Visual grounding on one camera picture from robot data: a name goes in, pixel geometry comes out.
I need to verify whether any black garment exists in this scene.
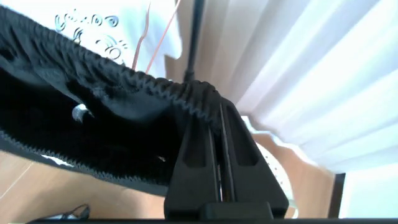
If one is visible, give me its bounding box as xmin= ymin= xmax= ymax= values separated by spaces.
xmin=0 ymin=4 xmax=223 ymax=197

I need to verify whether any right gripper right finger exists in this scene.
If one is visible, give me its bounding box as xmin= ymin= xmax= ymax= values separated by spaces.
xmin=219 ymin=96 xmax=290 ymax=218

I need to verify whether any white laundry basket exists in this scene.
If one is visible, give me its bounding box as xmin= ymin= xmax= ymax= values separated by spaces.
xmin=254 ymin=141 xmax=299 ymax=218

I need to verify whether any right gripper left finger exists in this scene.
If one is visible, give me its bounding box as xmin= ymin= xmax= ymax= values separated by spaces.
xmin=164 ymin=114 xmax=220 ymax=218

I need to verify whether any white printed t-shirt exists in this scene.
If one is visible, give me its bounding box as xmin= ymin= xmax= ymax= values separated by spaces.
xmin=0 ymin=0 xmax=183 ymax=78

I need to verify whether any pink clothes hanger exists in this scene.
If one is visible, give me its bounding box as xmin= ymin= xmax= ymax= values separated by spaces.
xmin=132 ymin=0 xmax=183 ymax=74

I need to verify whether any black clothes rack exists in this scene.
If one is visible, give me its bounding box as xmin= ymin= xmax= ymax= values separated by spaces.
xmin=183 ymin=0 xmax=206 ymax=83

